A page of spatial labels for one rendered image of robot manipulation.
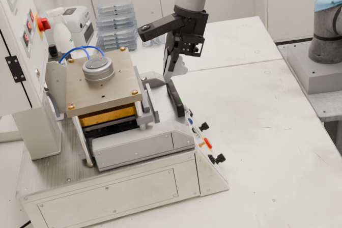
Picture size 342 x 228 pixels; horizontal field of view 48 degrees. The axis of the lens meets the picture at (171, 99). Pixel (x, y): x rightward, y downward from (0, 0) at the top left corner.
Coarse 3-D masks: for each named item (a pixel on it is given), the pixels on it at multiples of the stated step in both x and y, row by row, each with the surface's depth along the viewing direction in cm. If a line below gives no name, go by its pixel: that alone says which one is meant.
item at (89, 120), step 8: (128, 104) 97; (96, 112) 96; (104, 112) 95; (112, 112) 95; (120, 112) 96; (128, 112) 96; (80, 120) 94; (88, 120) 95; (96, 120) 95; (104, 120) 96; (112, 120) 97; (120, 120) 97; (128, 120) 98; (88, 128) 96; (96, 128) 97
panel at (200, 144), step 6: (192, 120) 125; (192, 126) 117; (198, 126) 130; (198, 144) 105; (204, 144) 104; (204, 150) 108; (210, 150) 119; (210, 162) 105; (216, 168) 108; (222, 174) 111
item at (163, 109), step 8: (152, 88) 119; (160, 88) 118; (152, 96) 107; (160, 96) 114; (168, 96) 114; (152, 104) 104; (160, 104) 111; (168, 104) 110; (152, 112) 108; (160, 112) 107; (168, 112) 107; (176, 112) 106; (160, 120) 104; (168, 120) 104; (176, 120) 103; (184, 120) 103; (80, 144) 100; (80, 152) 99
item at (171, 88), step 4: (172, 80) 114; (168, 84) 111; (172, 84) 111; (168, 88) 110; (172, 88) 109; (172, 92) 108; (176, 92) 107; (172, 96) 107; (176, 96) 106; (176, 100) 104; (180, 100) 104; (176, 104) 103; (180, 104) 102; (176, 108) 103; (180, 108) 103; (180, 112) 103; (184, 112) 104; (180, 116) 104
